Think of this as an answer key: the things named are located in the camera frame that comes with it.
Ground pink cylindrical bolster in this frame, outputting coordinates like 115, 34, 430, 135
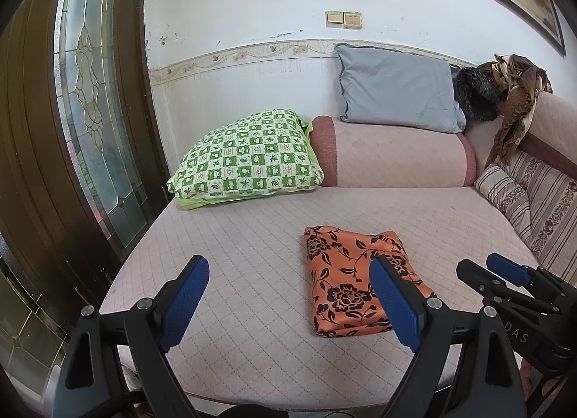
310, 115, 477, 189

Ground striped floral back cushion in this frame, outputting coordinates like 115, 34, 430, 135
503, 151, 576, 285

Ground brown patterned cloth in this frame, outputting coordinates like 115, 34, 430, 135
481, 54, 552, 165

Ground orange black floral garment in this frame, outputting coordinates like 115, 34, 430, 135
304, 226, 433, 338

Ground grey pillow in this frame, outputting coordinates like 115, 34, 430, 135
334, 43, 467, 134

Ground green white checkered pillow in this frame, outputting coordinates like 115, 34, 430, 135
167, 108, 324, 209

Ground striped floral cushion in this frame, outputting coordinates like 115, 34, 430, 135
474, 164, 532, 244
503, 151, 576, 285

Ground stained glass window panel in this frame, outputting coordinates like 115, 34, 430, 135
54, 0, 147, 259

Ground black fuzzy garment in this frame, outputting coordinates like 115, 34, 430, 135
453, 67, 502, 122

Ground beige wall switch plate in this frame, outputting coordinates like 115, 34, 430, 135
326, 11, 363, 30

